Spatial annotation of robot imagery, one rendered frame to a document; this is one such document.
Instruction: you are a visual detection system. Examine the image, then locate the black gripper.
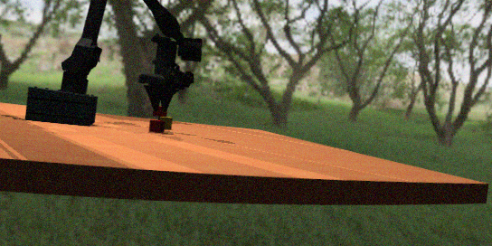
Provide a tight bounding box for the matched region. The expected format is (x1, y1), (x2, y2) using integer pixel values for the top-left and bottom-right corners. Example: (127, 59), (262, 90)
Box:
(138, 57), (184, 112)

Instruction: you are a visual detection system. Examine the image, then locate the yellow cube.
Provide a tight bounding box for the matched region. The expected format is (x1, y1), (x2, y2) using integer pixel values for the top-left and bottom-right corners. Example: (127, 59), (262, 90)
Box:
(158, 117), (173, 130)

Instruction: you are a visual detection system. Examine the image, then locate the red cube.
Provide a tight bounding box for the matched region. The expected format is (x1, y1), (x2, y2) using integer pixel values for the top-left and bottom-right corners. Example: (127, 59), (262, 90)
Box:
(148, 120), (166, 133)
(153, 107), (167, 117)

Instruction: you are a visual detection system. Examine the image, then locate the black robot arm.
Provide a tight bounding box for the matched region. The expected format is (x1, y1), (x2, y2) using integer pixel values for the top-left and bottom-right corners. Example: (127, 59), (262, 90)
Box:
(58, 0), (202, 95)

